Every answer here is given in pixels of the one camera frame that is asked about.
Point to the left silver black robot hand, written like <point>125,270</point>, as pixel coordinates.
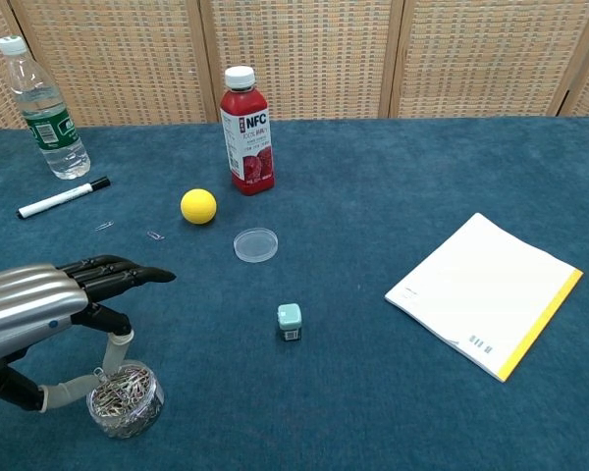
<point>24,309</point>

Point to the clear tub of paperclips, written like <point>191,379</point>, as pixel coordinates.
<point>127,412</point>

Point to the clear round plastic lid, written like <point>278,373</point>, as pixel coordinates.
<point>255,245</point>

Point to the white marker black cap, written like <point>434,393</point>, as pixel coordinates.
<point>54,200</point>

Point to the clear water bottle green label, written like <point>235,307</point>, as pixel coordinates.
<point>44,113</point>

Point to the yellow ball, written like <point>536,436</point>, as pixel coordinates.
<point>198,206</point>

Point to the small teal cube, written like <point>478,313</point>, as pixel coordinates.
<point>289,319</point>

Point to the red NFC juice bottle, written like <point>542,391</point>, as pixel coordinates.
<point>248,147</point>

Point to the blue felt table cover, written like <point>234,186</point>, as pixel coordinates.
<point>373,196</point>

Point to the white notebook yellow spine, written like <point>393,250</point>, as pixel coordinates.
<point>481,294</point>

